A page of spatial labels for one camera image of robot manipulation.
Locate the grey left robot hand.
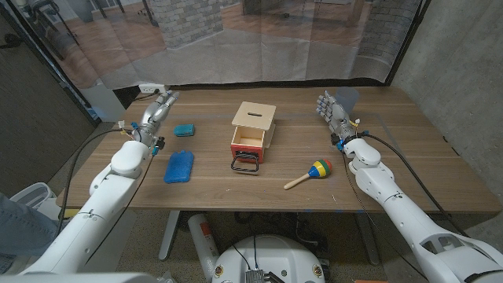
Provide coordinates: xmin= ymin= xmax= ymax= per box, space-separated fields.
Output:
xmin=135 ymin=90 xmax=181 ymax=149

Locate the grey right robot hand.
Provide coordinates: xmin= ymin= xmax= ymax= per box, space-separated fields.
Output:
xmin=316 ymin=90 xmax=357 ymax=145

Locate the teal toy phone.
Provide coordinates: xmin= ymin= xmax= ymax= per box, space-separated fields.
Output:
xmin=174 ymin=123 xmax=196 ymax=138

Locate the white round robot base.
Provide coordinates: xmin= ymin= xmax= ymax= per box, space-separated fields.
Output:
xmin=211 ymin=234 xmax=326 ymax=283

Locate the colourful wooden maraca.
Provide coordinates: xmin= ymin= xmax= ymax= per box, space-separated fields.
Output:
xmin=283 ymin=158 xmax=333 ymax=191

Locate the blue ice pack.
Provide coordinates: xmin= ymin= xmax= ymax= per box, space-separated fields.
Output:
xmin=163 ymin=149 xmax=195 ymax=185

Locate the translucent grey cup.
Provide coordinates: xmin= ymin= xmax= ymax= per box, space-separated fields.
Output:
xmin=335 ymin=86 xmax=361 ymax=116

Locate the white power strip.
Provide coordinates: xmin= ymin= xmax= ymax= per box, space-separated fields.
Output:
xmin=138 ymin=83 xmax=171 ymax=94

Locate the white cabinet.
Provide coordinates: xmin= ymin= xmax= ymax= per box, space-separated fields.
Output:
xmin=80 ymin=83 xmax=127 ymax=123

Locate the wooden box with slot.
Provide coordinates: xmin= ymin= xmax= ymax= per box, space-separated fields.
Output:
xmin=230 ymin=101 xmax=277 ymax=149

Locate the printed room backdrop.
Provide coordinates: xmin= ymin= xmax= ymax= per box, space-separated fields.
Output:
xmin=7 ymin=0 xmax=429 ymax=90

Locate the dark grey partition panel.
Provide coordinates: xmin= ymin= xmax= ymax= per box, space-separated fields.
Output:
xmin=0 ymin=7 xmax=98 ymax=197

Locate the grey table leg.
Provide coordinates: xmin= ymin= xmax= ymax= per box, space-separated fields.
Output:
xmin=353 ymin=213 xmax=381 ymax=266
xmin=158 ymin=210 xmax=182 ymax=262

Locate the white cylinder with orange label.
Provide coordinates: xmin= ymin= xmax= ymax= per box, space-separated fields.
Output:
xmin=187 ymin=213 xmax=221 ymax=281

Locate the person in blue jeans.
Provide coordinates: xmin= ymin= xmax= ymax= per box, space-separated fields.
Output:
xmin=0 ymin=192 xmax=60 ymax=272

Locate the red drawer with black handle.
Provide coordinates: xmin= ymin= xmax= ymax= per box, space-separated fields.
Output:
xmin=229 ymin=125 xmax=266 ymax=174

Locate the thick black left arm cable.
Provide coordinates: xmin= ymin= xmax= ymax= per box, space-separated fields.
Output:
xmin=54 ymin=128 xmax=137 ymax=237

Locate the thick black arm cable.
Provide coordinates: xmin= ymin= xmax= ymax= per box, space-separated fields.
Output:
xmin=54 ymin=128 xmax=137 ymax=237
xmin=355 ymin=132 xmax=469 ymax=237

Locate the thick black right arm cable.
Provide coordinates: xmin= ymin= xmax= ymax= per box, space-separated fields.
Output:
xmin=355 ymin=132 xmax=469 ymax=237

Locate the black backdrop frame pole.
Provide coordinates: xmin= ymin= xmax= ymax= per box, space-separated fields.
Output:
xmin=386 ymin=0 xmax=432 ymax=86

